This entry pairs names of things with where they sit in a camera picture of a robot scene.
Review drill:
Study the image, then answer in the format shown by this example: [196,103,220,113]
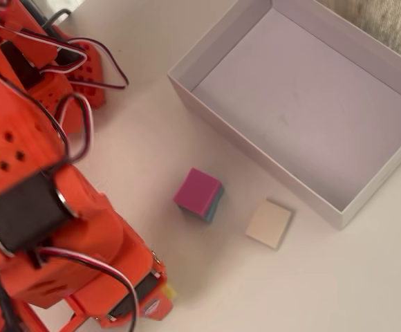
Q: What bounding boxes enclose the orange gripper black servo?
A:
[0,221,174,329]

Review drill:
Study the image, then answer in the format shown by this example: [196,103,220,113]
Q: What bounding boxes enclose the yellow cuboid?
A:
[164,282,178,302]

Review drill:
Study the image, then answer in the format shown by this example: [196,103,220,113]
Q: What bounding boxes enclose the orange robot base with holes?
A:
[44,26,105,110]

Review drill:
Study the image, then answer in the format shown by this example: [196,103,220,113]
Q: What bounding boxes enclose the blue cuboid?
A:
[178,185,225,224]

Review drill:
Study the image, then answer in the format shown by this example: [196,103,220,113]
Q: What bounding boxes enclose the pink cuboid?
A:
[172,167,221,219]

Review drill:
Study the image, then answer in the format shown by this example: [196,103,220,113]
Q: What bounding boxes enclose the beige cuboid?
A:
[245,198,293,251]

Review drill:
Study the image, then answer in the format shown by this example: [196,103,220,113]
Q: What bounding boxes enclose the white cardboard box bin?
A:
[167,0,401,230]

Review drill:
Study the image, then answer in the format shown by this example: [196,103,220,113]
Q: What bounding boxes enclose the grey woven fabric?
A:
[316,0,401,68]

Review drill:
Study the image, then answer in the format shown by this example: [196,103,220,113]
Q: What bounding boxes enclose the white red black servo cable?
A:
[37,37,129,91]
[13,86,95,164]
[36,247,140,332]
[0,3,88,75]

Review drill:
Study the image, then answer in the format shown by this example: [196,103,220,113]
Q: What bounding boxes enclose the wrist camera on orange mount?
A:
[0,299,100,332]

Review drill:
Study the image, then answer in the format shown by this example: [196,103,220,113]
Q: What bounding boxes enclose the black camera cable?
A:
[0,268,20,332]

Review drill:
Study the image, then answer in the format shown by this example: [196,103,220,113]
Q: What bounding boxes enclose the black power cable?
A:
[40,8,73,28]

